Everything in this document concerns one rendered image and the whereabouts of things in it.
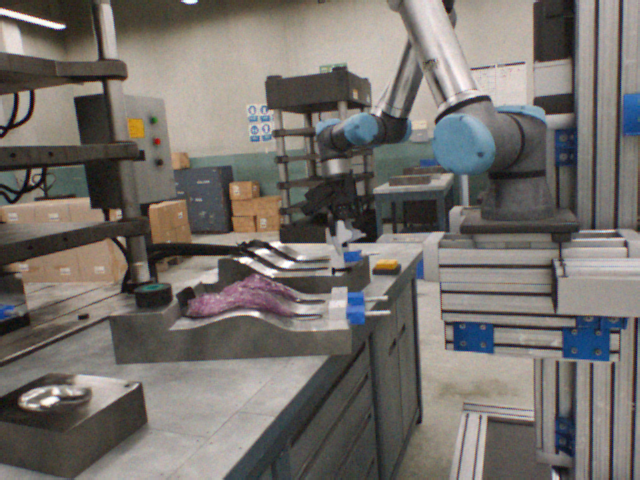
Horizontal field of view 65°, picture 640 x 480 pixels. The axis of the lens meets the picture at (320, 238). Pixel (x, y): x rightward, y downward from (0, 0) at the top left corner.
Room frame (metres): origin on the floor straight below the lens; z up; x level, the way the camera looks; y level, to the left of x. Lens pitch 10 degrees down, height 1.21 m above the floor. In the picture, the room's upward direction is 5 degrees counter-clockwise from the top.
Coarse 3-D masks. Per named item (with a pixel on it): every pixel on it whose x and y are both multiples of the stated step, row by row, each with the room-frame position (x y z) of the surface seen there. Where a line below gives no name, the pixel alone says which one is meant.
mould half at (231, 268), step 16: (224, 256) 1.43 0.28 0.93; (240, 256) 1.41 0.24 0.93; (272, 256) 1.48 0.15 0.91; (304, 256) 1.56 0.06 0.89; (320, 256) 1.54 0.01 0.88; (368, 256) 1.49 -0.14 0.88; (208, 272) 1.55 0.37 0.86; (224, 272) 1.39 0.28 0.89; (240, 272) 1.37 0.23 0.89; (256, 272) 1.35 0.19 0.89; (272, 272) 1.37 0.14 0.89; (288, 272) 1.37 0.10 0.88; (304, 272) 1.34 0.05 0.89; (320, 272) 1.31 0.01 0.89; (336, 272) 1.29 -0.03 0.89; (352, 272) 1.34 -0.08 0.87; (368, 272) 1.48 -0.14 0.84; (208, 288) 1.42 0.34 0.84; (304, 288) 1.30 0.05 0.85; (320, 288) 1.28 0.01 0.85; (352, 288) 1.33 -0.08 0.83
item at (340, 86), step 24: (336, 72) 5.31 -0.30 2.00; (288, 96) 5.48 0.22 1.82; (312, 96) 5.39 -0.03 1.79; (336, 96) 5.31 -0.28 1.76; (360, 96) 5.79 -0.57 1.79; (312, 144) 6.57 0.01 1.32; (312, 168) 6.56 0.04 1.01; (288, 192) 5.60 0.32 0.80; (288, 216) 5.58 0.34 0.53; (312, 216) 6.41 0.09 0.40; (360, 216) 6.03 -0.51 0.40; (288, 240) 5.52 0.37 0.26; (312, 240) 5.43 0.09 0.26; (360, 240) 5.35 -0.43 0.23
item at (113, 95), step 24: (96, 0) 1.63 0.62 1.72; (96, 24) 1.63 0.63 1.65; (96, 48) 1.64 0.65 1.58; (120, 96) 1.64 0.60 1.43; (120, 120) 1.63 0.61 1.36; (120, 168) 1.63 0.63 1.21; (120, 192) 1.63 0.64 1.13; (0, 216) 1.92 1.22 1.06; (144, 240) 1.66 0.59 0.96; (144, 264) 1.64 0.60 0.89
